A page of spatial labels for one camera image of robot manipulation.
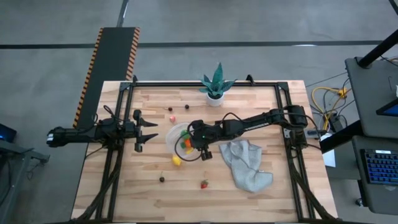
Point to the keyboard with blue keys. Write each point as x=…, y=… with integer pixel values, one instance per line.
x=382, y=166

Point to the red toy strawberry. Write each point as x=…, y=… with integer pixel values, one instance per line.
x=204, y=185

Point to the clear plastic tupperware container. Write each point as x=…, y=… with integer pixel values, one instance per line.
x=172, y=137

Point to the black diagonal pole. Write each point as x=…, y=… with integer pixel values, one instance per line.
x=376, y=49

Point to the black mat with hazard stripes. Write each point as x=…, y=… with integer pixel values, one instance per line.
x=112, y=62

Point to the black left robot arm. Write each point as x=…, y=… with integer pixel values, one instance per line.
x=81, y=133

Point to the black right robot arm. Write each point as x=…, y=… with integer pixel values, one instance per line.
x=258, y=119

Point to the small dark red cherry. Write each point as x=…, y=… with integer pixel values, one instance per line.
x=170, y=109

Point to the dark toy cherry with stem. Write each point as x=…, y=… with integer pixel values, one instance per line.
x=161, y=179

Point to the grey waffle-weave towel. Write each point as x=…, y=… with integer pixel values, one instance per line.
x=245, y=168

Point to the orange toy carrot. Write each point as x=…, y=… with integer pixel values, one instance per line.
x=187, y=143

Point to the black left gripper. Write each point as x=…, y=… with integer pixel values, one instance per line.
x=138, y=133

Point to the pink toy peach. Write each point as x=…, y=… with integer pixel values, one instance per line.
x=172, y=119

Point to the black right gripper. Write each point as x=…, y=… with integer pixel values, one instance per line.
x=205, y=132

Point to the yellow toy lemon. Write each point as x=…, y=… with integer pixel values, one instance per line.
x=176, y=160

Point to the green snake plant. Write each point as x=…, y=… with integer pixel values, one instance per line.
x=217, y=82

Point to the black tablet with blue screen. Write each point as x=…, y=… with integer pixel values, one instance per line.
x=390, y=109

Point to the white plant pot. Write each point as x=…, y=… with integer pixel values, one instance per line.
x=214, y=102

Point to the black aluminium rig frame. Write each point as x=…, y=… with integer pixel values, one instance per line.
x=174, y=84

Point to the grey workstation desk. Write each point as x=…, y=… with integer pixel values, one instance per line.
x=370, y=93

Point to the black device with blue screen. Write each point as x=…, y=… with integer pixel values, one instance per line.
x=6, y=133

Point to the long yellow toy fruit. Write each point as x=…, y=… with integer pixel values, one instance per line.
x=189, y=151

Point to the green toy pepper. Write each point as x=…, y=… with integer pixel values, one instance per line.
x=185, y=134

